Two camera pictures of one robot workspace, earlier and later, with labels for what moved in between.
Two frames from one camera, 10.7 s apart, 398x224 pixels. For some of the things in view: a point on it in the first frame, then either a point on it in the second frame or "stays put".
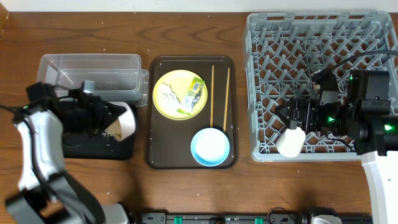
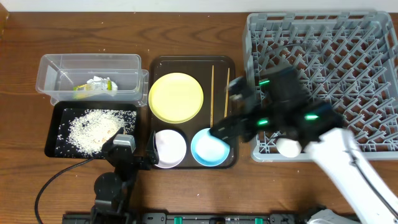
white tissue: x=166 y=98 to x=99 y=84
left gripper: x=101 y=112 to x=134 y=160
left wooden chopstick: x=211 y=114 stays put
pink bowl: x=127 y=121 to x=171 y=147
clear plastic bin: x=118 y=77 stays put
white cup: x=290 y=142 stays put
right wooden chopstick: x=226 y=101 stays put
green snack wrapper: x=193 y=96 to x=83 y=90
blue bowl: x=210 y=147 stays put
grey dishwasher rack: x=283 y=50 stays put
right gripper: x=308 y=107 to x=235 y=121
